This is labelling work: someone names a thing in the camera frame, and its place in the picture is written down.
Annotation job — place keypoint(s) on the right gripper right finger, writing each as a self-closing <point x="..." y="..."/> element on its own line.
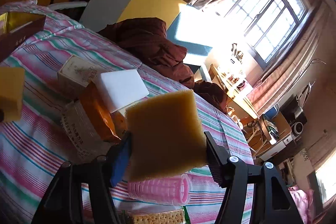
<point x="272" y="202"/>

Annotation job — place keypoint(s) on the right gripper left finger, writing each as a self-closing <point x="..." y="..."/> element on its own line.
<point x="62" y="202"/>

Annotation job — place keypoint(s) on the cracker biscuit pack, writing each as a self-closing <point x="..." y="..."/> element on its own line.
<point x="167" y="217"/>

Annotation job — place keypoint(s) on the yellow sponge block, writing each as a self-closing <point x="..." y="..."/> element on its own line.
<point x="167" y="136"/>

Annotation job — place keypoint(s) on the beige printed carton box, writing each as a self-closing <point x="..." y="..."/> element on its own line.
<point x="76" y="74"/>

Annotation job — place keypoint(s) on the striped pink green tablecloth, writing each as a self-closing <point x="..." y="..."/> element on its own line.
<point x="33" y="148"/>

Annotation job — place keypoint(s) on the white text-printed box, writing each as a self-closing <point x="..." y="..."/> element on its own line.
<point x="82" y="134"/>

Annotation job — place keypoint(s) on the black stereo speaker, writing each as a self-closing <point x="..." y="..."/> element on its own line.
<point x="294" y="115"/>

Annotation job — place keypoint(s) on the pink hair roller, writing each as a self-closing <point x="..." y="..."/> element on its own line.
<point x="174" y="191"/>

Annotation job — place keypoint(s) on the orange foil packet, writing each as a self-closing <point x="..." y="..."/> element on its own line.
<point x="98" y="114"/>

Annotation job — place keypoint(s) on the wooden desk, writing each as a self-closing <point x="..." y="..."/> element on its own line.
<point x="232" y="91"/>

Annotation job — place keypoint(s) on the white foam block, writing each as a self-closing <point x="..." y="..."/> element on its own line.
<point x="119" y="89"/>

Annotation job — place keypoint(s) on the dark red gift box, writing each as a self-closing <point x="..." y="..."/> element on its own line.
<point x="16" y="28"/>

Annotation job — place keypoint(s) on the dark red jacket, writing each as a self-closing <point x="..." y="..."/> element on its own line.
<point x="146" y="39"/>

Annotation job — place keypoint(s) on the grey yellow blue armchair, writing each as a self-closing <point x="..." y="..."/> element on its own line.
<point x="185" y="25"/>

